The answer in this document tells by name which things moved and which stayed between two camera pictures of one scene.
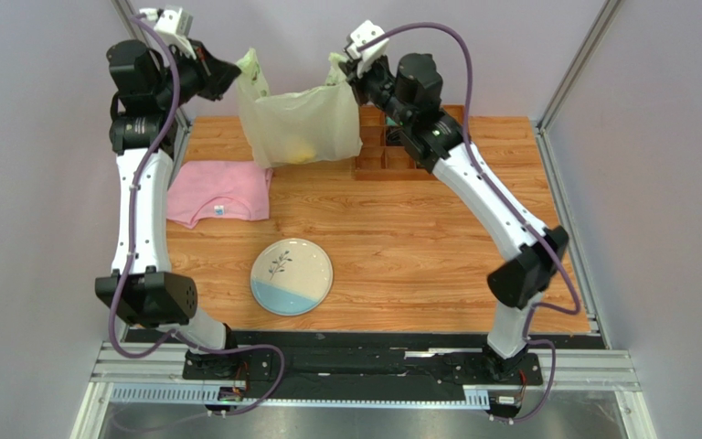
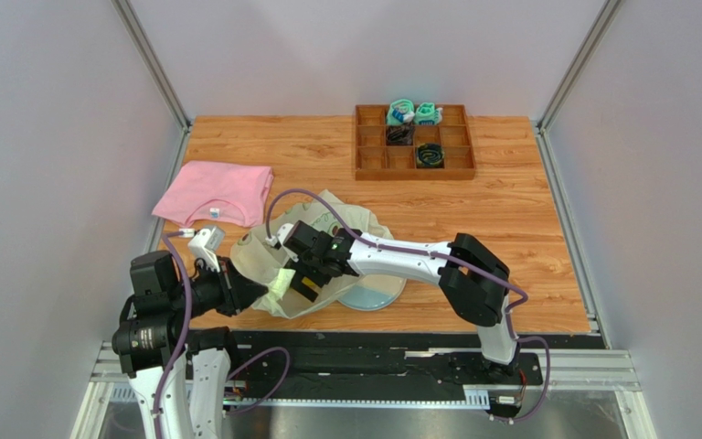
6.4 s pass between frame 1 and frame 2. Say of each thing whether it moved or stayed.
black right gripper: moved
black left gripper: moved
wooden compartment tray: stayed
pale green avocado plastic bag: moved
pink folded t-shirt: stayed
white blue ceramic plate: moved
